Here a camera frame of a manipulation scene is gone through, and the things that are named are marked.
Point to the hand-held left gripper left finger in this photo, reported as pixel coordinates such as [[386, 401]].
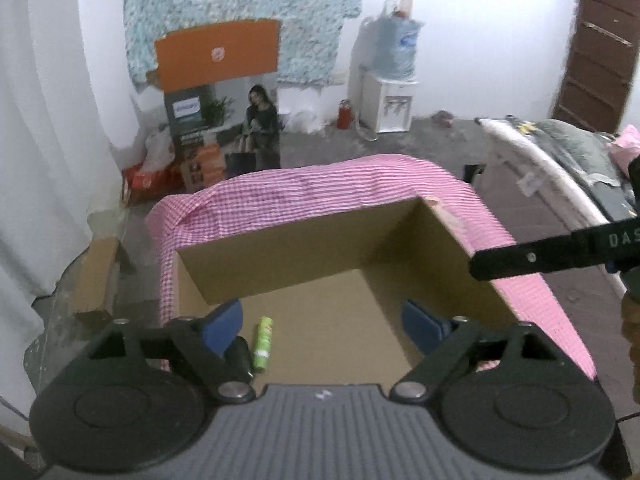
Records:
[[222, 327]]

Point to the orange packet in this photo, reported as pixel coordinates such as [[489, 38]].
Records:
[[150, 182]]

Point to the grey blanket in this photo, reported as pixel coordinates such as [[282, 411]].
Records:
[[575, 145]]

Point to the brown cardboard box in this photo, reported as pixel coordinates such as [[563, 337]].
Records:
[[325, 240]]

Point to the orange grey appliance carton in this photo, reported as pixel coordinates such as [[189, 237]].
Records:
[[215, 55]]

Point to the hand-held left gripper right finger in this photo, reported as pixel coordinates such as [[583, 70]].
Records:
[[420, 325]]

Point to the white plastic bag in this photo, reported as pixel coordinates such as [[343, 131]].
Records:
[[302, 122], [157, 152], [399, 6]]

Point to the brown door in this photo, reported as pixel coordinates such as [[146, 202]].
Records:
[[600, 60]]

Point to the flat cardboard piece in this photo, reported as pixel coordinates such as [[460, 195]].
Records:
[[95, 275]]

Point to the red bottle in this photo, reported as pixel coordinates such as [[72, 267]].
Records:
[[344, 117]]

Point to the blue water bottle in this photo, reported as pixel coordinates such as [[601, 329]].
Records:
[[397, 45]]

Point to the pink cloth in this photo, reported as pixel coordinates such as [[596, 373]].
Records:
[[627, 142]]

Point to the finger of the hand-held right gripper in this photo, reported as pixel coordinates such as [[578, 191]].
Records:
[[520, 260]]

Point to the green lip balm tube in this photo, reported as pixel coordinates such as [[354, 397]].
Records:
[[263, 345]]

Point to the white curtain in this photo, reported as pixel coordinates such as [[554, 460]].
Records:
[[40, 135]]

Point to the white water dispenser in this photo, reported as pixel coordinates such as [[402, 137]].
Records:
[[385, 105]]

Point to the orange brown carton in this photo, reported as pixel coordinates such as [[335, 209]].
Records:
[[202, 167]]

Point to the white mattress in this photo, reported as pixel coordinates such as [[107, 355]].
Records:
[[550, 170]]

